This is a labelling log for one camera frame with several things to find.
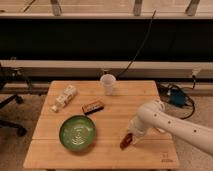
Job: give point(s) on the blue power box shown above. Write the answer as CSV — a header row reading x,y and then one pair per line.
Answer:
x,y
177,98

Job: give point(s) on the green bowl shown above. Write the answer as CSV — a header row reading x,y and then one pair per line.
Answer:
x,y
77,133

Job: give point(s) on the translucent plastic cup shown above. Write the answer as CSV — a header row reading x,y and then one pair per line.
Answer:
x,y
108,81

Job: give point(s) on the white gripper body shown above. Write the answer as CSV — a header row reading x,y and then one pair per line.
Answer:
x,y
137,128

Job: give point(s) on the red pepper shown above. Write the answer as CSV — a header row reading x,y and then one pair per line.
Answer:
x,y
126,141

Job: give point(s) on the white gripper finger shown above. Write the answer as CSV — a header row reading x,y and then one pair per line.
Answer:
x,y
135,140

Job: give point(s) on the black office chair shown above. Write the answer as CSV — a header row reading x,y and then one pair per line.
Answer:
x,y
5,105

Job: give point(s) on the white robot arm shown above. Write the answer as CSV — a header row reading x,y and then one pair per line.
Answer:
x,y
152,114

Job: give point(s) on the brown chocolate bar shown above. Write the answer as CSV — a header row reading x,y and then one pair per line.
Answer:
x,y
92,107

